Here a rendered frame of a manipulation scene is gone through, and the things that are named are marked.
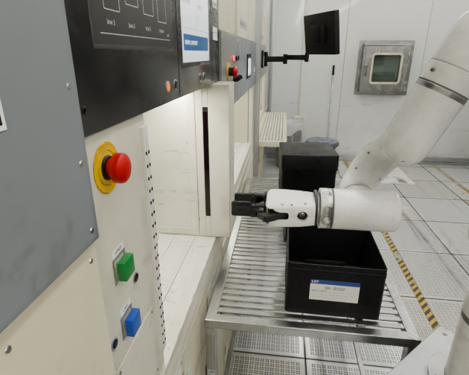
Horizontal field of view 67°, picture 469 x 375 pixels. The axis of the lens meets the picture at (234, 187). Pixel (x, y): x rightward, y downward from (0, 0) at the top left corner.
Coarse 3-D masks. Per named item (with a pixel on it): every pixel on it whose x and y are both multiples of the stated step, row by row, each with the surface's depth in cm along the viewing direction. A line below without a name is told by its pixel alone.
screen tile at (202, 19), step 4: (200, 0) 89; (204, 0) 93; (204, 4) 93; (200, 16) 89; (204, 16) 93; (200, 20) 90; (204, 20) 94; (200, 24) 90; (204, 24) 94; (200, 28) 90; (204, 28) 94
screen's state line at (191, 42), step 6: (186, 36) 78; (192, 36) 83; (198, 36) 88; (186, 42) 78; (192, 42) 83; (198, 42) 88; (204, 42) 95; (186, 48) 78; (192, 48) 83; (198, 48) 89; (204, 48) 95
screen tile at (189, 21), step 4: (192, 0) 81; (192, 4) 81; (184, 8) 75; (188, 8) 78; (192, 8) 81; (184, 12) 75; (188, 12) 78; (192, 12) 82; (184, 16) 75; (188, 16) 79; (192, 16) 82; (184, 20) 75; (188, 20) 79; (192, 20) 82; (196, 20) 85; (184, 24) 76; (188, 24) 79; (192, 24) 82; (196, 24) 85; (192, 28) 82; (196, 28) 86
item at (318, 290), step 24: (288, 240) 113; (312, 240) 127; (336, 240) 126; (360, 240) 125; (288, 264) 102; (312, 264) 100; (336, 264) 126; (360, 264) 128; (384, 264) 100; (288, 288) 104; (312, 288) 103; (336, 288) 101; (360, 288) 100; (312, 312) 106; (336, 312) 104; (360, 312) 103
